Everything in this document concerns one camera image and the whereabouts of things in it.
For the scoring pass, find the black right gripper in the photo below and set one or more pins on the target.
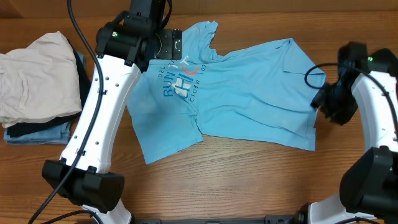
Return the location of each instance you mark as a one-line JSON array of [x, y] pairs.
[[342, 114]]

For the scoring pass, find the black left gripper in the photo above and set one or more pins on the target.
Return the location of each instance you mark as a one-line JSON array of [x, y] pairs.
[[170, 44]]

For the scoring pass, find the blue folded jeans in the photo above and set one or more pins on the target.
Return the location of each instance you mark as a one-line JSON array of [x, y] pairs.
[[40, 137]]

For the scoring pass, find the beige folded garment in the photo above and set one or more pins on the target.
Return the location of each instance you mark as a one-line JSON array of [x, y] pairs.
[[39, 82]]

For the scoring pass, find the light blue printed t-shirt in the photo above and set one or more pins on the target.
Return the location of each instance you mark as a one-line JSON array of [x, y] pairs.
[[261, 93]]

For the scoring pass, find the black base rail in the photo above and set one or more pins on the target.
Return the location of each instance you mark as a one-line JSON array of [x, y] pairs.
[[270, 219]]

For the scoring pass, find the black folded garment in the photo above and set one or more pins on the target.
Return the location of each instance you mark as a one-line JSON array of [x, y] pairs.
[[42, 87]]

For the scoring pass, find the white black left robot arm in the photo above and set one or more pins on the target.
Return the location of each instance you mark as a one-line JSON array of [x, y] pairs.
[[124, 48]]

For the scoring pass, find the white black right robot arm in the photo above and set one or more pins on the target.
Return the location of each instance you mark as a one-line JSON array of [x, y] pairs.
[[366, 83]]

